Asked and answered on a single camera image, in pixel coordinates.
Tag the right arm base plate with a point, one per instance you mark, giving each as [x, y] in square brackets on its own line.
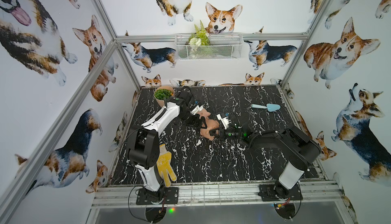
[272, 192]

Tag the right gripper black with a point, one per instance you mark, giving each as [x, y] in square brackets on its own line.
[221, 132]

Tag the yellow work glove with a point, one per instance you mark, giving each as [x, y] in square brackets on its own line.
[165, 169]

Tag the teal silicone spatula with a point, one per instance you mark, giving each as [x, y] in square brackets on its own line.
[268, 107]

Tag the pink piggy bank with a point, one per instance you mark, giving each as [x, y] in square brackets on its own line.
[204, 114]
[211, 125]

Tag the pink pot green plant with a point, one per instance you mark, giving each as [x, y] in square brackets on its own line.
[163, 95]

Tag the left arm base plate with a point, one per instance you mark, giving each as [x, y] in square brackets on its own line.
[162, 196]

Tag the aluminium front rail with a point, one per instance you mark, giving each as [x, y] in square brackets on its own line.
[214, 194]

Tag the white wire wall basket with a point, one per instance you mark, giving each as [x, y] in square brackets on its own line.
[222, 47]

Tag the green fern plant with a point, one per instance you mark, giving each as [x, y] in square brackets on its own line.
[199, 42]

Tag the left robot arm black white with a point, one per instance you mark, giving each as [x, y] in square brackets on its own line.
[143, 140]

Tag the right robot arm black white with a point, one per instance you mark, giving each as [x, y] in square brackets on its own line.
[299, 150]

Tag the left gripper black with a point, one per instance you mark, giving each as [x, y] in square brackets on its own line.
[195, 119]

